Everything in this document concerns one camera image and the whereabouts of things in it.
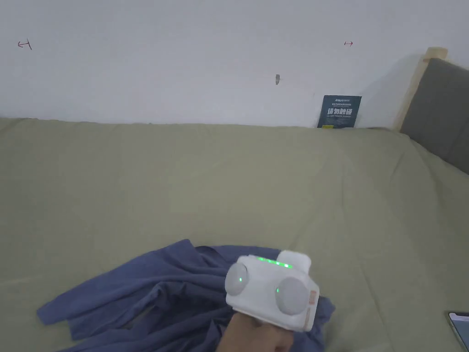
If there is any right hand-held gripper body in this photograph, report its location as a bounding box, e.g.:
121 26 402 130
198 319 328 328
224 249 319 334

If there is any dark blue shirt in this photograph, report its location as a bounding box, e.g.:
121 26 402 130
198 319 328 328
36 239 336 352

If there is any person's right hand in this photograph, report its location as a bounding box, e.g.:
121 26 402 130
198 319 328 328
218 312 296 352

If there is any bed with pale green sheet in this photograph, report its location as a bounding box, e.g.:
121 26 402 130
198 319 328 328
0 117 469 352

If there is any dark blue printed card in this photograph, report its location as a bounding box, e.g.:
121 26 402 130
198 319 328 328
316 95 363 129

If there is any smartphone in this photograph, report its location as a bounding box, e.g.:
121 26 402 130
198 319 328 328
446 311 469 352

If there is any grey padded headboard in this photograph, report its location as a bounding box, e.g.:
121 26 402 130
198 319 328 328
393 47 469 175

